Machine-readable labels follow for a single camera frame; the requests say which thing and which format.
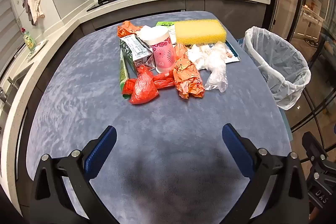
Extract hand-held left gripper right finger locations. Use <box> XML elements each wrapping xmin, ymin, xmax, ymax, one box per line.
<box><xmin>222</xmin><ymin>123</ymin><xmax>311</xmax><ymax>224</ymax></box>

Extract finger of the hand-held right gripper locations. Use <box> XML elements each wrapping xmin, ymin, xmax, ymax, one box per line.
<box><xmin>302</xmin><ymin>132</ymin><xmax>336</xmax><ymax>183</ymax></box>

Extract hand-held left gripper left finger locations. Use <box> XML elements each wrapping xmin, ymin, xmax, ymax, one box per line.
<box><xmin>31</xmin><ymin>125</ymin><xmax>118</xmax><ymax>224</ymax></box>

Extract red plastic bag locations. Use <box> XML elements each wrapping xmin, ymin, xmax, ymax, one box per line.
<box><xmin>123</xmin><ymin>65</ymin><xmax>176</xmax><ymax>105</ymax></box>

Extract dark green patterned packet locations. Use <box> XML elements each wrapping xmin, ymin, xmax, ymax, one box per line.
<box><xmin>119</xmin><ymin>48</ymin><xmax>132</xmax><ymax>99</ymax></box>

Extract clear plastic bag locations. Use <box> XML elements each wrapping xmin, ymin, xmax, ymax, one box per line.
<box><xmin>203</xmin><ymin>42</ymin><xmax>233</xmax><ymax>93</ymax></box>

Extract large orange wrapper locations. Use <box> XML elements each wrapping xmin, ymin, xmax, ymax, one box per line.
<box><xmin>173</xmin><ymin>43</ymin><xmax>205</xmax><ymax>100</ymax></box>

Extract trash bin with white liner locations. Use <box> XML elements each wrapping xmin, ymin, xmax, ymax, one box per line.
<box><xmin>238</xmin><ymin>26</ymin><xmax>311</xmax><ymax>111</ymax></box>

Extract white blue snack packet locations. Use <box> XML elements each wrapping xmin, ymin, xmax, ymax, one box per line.
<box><xmin>207</xmin><ymin>42</ymin><xmax>240</xmax><ymax>64</ymax></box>

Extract grey white milk carton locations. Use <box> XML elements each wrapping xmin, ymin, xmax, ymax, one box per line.
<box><xmin>119</xmin><ymin>34</ymin><xmax>156</xmax><ymax>75</ymax></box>

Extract white tissue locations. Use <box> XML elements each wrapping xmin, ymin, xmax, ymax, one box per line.
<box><xmin>187</xmin><ymin>44</ymin><xmax>210</xmax><ymax>71</ymax></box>
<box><xmin>135</xmin><ymin>25</ymin><xmax>153</xmax><ymax>42</ymax></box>

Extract pink paper cup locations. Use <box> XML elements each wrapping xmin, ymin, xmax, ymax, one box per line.
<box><xmin>149</xmin><ymin>27</ymin><xmax>176</xmax><ymax>73</ymax></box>

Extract small orange wrapper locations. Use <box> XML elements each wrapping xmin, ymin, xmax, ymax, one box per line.
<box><xmin>117</xmin><ymin>21</ymin><xmax>143</xmax><ymax>38</ymax></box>

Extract yellow sponge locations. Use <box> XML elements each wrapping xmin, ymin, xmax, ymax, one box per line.
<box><xmin>175</xmin><ymin>20</ymin><xmax>227</xmax><ymax>46</ymax></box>

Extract bright green drink box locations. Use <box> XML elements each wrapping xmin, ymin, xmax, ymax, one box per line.
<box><xmin>155</xmin><ymin>21</ymin><xmax>179</xmax><ymax>42</ymax></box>

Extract metal faucet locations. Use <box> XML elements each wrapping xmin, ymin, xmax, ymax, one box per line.
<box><xmin>0</xmin><ymin>76</ymin><xmax>16</xmax><ymax>104</ymax></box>

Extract white dish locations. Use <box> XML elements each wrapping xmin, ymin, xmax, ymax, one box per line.
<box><xmin>28</xmin><ymin>38</ymin><xmax>49</xmax><ymax>57</ymax></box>

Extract green dish soap bottle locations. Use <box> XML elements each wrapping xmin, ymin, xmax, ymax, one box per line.
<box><xmin>21</xmin><ymin>28</ymin><xmax>36</xmax><ymax>52</ymax></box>

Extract black built-in appliance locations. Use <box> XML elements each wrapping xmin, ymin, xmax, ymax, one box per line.
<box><xmin>94</xmin><ymin>7</ymin><xmax>185</xmax><ymax>30</ymax></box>

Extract grey kitchen cabinet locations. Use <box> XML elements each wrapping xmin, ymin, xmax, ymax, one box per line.
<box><xmin>79</xmin><ymin>0</ymin><xmax>269</xmax><ymax>30</ymax></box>

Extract black framed glass door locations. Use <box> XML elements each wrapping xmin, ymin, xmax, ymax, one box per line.
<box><xmin>268</xmin><ymin>0</ymin><xmax>336</xmax><ymax>161</ymax></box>

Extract grey hanging cloth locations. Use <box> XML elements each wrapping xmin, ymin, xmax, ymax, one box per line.
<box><xmin>22</xmin><ymin>0</ymin><xmax>38</xmax><ymax>26</ymax></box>

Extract pale hanging cloth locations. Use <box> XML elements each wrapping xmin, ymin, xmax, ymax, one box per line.
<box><xmin>26</xmin><ymin>0</ymin><xmax>45</xmax><ymax>20</ymax></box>

